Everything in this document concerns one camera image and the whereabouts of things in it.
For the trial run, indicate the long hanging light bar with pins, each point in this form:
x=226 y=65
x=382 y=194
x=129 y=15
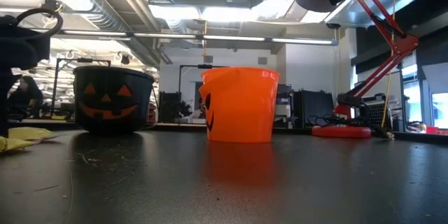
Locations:
x=231 y=38

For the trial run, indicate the grey printer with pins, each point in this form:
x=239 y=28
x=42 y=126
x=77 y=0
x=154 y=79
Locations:
x=285 y=108

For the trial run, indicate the black equipment box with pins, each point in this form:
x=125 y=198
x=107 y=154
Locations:
x=313 y=106

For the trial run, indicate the yellow Sour Patch Kids bag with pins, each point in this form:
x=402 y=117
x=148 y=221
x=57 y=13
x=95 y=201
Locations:
x=31 y=133
x=14 y=144

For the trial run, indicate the black pumpkin face bucket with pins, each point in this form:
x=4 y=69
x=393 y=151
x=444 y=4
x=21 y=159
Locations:
x=140 y=87

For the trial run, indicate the person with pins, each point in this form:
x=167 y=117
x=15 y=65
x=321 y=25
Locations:
x=26 y=96
x=201 y=110

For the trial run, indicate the black machine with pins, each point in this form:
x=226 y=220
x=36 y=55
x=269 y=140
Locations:
x=171 y=106

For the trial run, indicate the black perforated box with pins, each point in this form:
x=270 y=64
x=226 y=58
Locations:
x=372 y=115

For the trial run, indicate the black metal frame stand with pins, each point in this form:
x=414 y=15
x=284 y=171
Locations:
x=55 y=84
x=179 y=77

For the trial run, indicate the silver ventilation duct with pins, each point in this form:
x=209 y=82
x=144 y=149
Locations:
x=105 y=17

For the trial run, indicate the red desk lamp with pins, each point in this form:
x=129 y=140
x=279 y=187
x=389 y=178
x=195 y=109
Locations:
x=402 y=45

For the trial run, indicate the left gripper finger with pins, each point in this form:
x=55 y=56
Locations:
x=4 y=105

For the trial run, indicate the orange pumpkin face bucket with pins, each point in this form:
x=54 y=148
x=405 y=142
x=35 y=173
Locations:
x=245 y=108

